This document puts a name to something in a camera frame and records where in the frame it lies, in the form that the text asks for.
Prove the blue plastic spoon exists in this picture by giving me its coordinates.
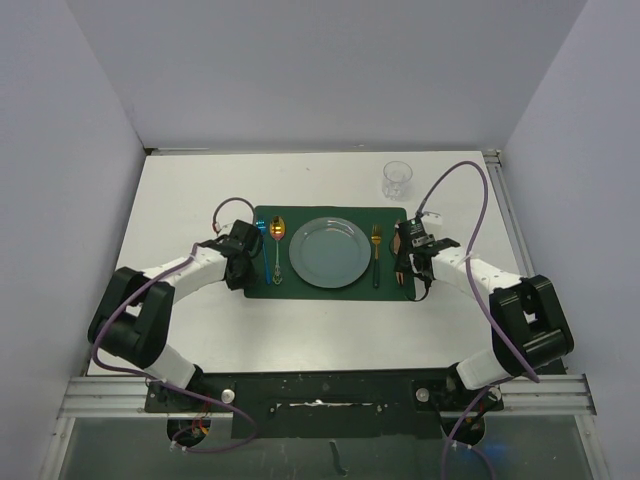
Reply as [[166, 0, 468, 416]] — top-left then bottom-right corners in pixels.
[[255, 217, 272, 285]]

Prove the copper knife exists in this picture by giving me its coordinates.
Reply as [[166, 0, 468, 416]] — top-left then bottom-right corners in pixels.
[[392, 226, 404, 286]]

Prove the gold iridescent spoon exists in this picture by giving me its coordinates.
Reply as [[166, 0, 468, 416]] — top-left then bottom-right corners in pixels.
[[269, 215, 286, 285]]

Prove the dark green placemat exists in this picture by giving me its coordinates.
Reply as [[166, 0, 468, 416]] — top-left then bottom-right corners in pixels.
[[244, 205, 416, 301]]

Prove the gold fork green handle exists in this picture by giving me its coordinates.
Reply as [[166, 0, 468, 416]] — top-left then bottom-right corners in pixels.
[[371, 224, 382, 289]]

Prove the clear plastic cup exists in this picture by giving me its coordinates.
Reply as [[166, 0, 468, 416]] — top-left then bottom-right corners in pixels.
[[382, 161, 413, 201]]

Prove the teal round plate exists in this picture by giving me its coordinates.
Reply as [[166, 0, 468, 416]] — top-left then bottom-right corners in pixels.
[[288, 217, 371, 289]]

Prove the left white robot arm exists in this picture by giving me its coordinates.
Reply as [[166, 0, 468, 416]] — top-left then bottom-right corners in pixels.
[[88, 220, 263, 411]]

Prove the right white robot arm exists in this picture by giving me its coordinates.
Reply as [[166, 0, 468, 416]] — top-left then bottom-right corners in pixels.
[[394, 218, 575, 409]]

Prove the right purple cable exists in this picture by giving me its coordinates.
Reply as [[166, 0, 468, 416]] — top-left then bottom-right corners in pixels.
[[414, 160, 542, 480]]

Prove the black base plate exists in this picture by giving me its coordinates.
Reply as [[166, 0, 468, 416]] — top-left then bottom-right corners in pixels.
[[144, 369, 503, 445]]

